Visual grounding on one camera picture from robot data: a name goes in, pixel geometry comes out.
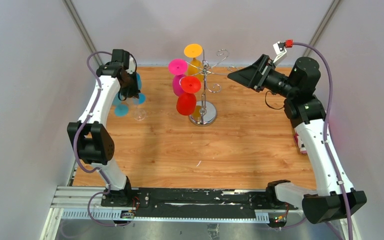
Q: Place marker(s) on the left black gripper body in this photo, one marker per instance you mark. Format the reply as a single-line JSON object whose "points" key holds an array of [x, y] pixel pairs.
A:
{"points": [[131, 86]]}

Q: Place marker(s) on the yellow wine glass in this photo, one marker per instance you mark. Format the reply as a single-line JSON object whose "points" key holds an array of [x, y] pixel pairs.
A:
{"points": [[193, 54]]}

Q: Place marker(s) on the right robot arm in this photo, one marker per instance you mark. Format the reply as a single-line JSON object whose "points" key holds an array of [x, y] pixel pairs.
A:
{"points": [[335, 196]]}

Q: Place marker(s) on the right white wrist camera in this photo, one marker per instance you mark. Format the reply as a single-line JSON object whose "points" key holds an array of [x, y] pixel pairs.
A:
{"points": [[281, 52]]}

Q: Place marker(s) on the red wine glass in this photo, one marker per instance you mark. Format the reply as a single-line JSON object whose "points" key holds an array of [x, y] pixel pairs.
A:
{"points": [[186, 102]]}

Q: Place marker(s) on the blue wine glass front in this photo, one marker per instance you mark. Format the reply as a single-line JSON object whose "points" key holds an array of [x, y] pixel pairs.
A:
{"points": [[120, 109]]}

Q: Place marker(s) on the pink camouflage cloth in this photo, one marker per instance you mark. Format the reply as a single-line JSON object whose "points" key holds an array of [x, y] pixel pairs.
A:
{"points": [[299, 142]]}

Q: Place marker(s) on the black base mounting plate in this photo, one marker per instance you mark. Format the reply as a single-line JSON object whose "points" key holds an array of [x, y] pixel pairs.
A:
{"points": [[196, 203]]}

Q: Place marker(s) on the clear wine glass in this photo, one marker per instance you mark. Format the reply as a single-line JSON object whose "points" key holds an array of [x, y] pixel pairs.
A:
{"points": [[134, 105]]}

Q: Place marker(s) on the chrome wine glass rack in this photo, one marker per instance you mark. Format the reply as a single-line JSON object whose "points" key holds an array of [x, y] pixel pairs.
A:
{"points": [[205, 112]]}

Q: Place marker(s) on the blue wine glass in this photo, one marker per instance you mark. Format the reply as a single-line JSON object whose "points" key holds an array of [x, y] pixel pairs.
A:
{"points": [[120, 109], [141, 97]]}

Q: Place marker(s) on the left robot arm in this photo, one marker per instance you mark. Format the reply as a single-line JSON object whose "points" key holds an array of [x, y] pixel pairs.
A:
{"points": [[92, 145]]}

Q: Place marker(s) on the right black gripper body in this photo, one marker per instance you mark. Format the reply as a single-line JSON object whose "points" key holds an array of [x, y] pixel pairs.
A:
{"points": [[276, 82]]}

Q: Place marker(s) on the pink wine glass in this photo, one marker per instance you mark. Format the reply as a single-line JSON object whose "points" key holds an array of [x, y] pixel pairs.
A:
{"points": [[177, 67]]}

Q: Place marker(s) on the aluminium frame rail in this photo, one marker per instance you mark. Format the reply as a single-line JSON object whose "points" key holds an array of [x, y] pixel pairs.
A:
{"points": [[79, 201]]}

